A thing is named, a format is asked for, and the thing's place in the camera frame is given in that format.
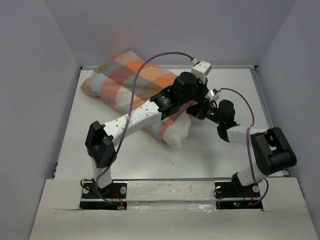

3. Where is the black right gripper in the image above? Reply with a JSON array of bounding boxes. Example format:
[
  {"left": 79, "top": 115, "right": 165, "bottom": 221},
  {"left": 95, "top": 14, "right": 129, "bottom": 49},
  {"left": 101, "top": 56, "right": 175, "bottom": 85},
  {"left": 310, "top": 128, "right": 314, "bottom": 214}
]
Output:
[{"left": 183, "top": 98, "right": 223, "bottom": 126}]

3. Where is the white pillow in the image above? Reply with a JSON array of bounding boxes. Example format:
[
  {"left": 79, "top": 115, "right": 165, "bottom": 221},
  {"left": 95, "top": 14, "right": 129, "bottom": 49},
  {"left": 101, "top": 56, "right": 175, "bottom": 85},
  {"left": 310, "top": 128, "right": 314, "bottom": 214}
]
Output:
[{"left": 159, "top": 112, "right": 192, "bottom": 149}]

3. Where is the colourful checked pillowcase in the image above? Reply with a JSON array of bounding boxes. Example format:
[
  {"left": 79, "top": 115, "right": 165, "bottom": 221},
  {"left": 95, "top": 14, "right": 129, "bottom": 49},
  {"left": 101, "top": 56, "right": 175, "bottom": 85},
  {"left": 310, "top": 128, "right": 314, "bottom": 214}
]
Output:
[{"left": 80, "top": 51, "right": 186, "bottom": 141}]

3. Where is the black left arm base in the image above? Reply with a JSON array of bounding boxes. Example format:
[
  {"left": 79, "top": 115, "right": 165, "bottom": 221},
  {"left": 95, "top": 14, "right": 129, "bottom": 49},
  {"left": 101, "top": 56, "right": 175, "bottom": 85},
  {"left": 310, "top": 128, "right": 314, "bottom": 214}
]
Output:
[{"left": 79, "top": 178, "right": 128, "bottom": 211}]

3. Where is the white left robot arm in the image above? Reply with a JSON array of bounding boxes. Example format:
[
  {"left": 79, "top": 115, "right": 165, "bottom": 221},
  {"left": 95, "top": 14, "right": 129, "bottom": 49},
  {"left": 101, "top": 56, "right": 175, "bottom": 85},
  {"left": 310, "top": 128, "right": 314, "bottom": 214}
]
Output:
[{"left": 85, "top": 70, "right": 209, "bottom": 198}]

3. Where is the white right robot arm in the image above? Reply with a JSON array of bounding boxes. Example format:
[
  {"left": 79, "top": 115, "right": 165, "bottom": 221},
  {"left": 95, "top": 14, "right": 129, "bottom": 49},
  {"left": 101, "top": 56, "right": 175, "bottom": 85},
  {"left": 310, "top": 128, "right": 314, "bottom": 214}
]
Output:
[{"left": 186, "top": 100, "right": 297, "bottom": 196}]

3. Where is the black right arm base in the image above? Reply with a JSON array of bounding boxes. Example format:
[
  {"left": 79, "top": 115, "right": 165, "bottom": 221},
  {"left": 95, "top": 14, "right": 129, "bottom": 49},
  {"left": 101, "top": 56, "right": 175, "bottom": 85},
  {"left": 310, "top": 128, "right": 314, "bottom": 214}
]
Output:
[{"left": 213, "top": 174, "right": 263, "bottom": 210}]

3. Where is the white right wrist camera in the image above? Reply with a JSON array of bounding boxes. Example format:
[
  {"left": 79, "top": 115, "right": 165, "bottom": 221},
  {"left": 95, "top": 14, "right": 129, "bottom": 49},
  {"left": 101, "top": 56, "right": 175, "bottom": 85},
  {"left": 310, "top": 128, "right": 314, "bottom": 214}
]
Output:
[{"left": 208, "top": 88, "right": 221, "bottom": 102}]

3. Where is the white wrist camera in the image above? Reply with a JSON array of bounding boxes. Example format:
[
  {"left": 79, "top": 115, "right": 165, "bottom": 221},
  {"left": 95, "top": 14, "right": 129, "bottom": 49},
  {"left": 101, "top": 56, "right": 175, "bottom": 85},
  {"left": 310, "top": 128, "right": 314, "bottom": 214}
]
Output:
[
  {"left": 208, "top": 88, "right": 221, "bottom": 102},
  {"left": 191, "top": 61, "right": 212, "bottom": 82}
]

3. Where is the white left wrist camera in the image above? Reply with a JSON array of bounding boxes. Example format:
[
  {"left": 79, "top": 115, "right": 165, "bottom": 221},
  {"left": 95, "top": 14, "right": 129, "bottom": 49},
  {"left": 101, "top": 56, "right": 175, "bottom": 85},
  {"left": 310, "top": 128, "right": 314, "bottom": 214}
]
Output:
[{"left": 191, "top": 61, "right": 212, "bottom": 82}]

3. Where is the aluminium table edge rail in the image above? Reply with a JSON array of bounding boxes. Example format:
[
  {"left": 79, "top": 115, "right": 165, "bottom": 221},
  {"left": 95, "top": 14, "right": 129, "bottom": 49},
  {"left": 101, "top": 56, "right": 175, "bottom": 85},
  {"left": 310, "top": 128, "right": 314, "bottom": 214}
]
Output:
[{"left": 79, "top": 65, "right": 258, "bottom": 71}]

